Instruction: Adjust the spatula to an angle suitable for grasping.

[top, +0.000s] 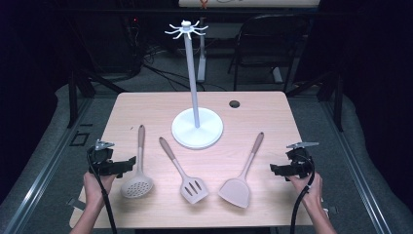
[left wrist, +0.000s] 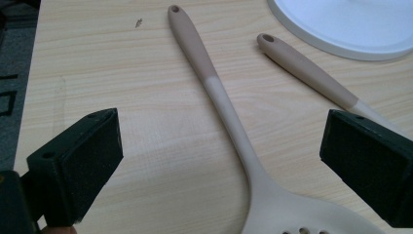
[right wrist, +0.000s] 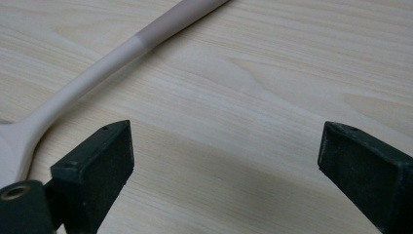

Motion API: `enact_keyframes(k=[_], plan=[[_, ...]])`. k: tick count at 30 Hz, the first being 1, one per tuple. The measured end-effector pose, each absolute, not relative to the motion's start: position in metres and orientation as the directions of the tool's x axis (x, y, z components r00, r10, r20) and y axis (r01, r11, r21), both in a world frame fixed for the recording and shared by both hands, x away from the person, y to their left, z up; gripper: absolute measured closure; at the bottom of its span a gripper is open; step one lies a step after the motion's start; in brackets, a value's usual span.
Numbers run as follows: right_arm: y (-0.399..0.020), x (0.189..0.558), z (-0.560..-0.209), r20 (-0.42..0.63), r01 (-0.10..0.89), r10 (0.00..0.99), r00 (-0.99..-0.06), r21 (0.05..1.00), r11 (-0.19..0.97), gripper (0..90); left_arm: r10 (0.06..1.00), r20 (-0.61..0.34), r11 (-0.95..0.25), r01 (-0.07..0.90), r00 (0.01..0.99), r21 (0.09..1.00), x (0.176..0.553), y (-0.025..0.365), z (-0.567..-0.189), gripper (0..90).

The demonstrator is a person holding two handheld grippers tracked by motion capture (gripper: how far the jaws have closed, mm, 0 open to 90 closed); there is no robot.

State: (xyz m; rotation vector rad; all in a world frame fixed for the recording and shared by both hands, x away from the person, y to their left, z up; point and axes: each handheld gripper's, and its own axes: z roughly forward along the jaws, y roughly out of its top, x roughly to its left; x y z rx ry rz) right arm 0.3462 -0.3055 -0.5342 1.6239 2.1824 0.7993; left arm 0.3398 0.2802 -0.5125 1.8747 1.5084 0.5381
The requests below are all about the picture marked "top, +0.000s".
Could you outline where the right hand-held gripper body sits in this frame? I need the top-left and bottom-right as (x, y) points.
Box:
(285, 141), (319, 179)

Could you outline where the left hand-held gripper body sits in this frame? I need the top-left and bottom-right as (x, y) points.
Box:
(86, 138), (120, 177)

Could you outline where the perforated skimmer spoon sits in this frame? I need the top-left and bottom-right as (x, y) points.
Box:
(120, 124), (155, 200)

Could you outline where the solid spatula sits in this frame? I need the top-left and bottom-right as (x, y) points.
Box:
(217, 131), (265, 210)

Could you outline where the slotted spatula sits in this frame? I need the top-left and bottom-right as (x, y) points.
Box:
(158, 136), (210, 206)

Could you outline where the white utensil rack stand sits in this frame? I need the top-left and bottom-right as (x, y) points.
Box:
(164, 19), (225, 150)

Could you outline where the person's right hand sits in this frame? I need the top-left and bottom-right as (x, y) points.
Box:
(286, 172), (324, 211)

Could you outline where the person's left hand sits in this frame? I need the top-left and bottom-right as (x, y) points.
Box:
(83, 171), (117, 211)

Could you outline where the black tape square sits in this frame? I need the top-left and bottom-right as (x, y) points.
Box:
(68, 130), (92, 147)

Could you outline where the black folding chair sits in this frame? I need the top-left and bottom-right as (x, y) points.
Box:
(227, 13), (312, 94)

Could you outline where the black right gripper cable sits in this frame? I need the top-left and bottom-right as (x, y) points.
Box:
(289, 153), (317, 234)

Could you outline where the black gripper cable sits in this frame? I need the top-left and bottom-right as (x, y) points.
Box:
(86, 146), (119, 234)
(289, 153), (317, 234)

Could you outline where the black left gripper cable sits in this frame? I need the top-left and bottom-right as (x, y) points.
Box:
(86, 146), (119, 234)

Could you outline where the aluminium floor rail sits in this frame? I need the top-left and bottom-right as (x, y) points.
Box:
(0, 97), (94, 234)
(319, 99), (394, 234)

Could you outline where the black metal frame leg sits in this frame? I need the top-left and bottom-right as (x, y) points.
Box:
(285, 69), (345, 133)
(66, 68), (129, 130)

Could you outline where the black floor cable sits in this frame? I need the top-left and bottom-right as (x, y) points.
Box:
(142, 62), (228, 93)

